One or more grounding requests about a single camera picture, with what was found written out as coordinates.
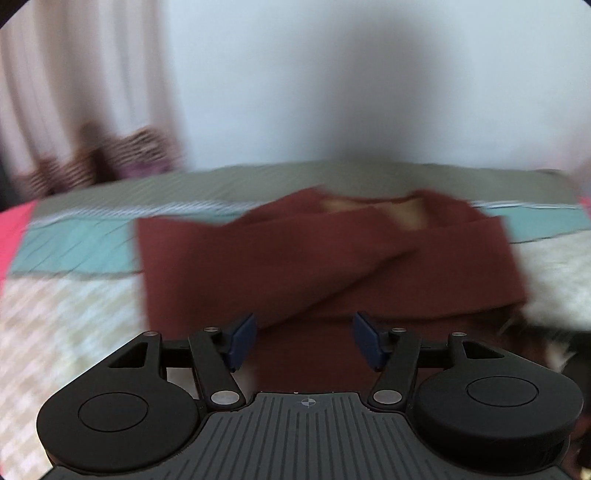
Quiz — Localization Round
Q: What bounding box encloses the maroon long-sleeve sweater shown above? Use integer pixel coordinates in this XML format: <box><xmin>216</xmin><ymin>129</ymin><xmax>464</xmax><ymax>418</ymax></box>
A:
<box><xmin>136</xmin><ymin>188</ymin><xmax>527</xmax><ymax>393</ymax></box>

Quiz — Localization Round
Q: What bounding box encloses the patterned quilt bedspread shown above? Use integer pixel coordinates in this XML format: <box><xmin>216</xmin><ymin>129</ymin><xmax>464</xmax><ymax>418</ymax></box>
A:
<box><xmin>1</xmin><ymin>161</ymin><xmax>590</xmax><ymax>479</ymax></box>

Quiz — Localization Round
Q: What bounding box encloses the pink red cloth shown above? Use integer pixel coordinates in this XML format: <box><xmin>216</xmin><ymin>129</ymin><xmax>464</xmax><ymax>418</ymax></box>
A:
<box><xmin>0</xmin><ymin>201</ymin><xmax>37</xmax><ymax>285</ymax></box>

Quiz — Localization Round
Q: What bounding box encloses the pink lace-trimmed curtain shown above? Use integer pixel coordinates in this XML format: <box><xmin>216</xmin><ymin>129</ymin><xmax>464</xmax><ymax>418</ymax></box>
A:
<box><xmin>1</xmin><ymin>1</ymin><xmax>182</xmax><ymax>200</ymax></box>

